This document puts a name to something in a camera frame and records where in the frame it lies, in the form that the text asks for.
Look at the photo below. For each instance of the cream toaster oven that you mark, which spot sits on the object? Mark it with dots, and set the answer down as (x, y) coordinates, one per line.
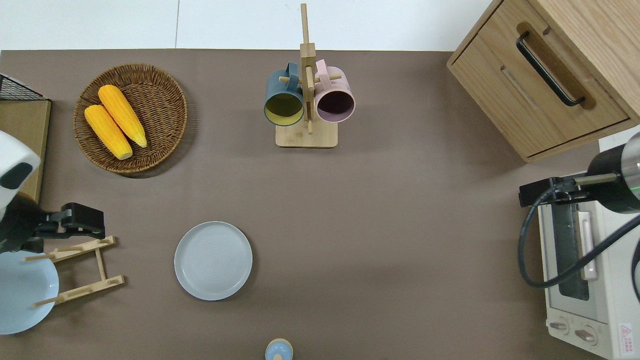
(615, 295)

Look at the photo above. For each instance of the gray plate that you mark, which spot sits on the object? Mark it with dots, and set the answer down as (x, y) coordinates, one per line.
(213, 261)

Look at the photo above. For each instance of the wooden mug tree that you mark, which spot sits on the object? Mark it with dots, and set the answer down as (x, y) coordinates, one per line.
(307, 137)

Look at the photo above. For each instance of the wooden board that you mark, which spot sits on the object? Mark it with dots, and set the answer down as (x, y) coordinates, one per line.
(25, 145)

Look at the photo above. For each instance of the wooden cabinet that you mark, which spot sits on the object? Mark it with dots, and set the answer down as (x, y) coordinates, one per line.
(500, 85)

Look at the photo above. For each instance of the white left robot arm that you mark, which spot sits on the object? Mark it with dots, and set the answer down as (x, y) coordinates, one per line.
(12, 175)

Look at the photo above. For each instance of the cream oven knob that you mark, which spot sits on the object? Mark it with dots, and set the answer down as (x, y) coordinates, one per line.
(560, 326)
(586, 336)

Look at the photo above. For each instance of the brown wicker basket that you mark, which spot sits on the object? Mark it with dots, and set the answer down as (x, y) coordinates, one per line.
(160, 105)

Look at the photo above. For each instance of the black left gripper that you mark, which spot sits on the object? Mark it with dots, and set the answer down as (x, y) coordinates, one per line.
(82, 219)

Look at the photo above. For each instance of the wooden plate rack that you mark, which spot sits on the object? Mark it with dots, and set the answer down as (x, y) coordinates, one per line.
(80, 291)

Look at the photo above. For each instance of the light blue plate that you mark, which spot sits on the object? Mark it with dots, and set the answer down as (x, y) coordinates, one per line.
(20, 300)

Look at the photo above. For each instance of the pink mug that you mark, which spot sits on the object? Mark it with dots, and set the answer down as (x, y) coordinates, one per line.
(336, 87)

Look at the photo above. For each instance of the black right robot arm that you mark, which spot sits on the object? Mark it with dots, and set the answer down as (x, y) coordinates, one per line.
(615, 180)

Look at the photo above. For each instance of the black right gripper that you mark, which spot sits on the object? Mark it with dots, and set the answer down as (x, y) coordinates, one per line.
(540, 191)

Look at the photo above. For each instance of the yellow corn cob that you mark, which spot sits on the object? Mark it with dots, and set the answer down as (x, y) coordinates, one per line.
(107, 131)
(122, 114)

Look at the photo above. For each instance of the dark teal mug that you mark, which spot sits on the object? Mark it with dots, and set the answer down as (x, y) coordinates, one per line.
(280, 90)

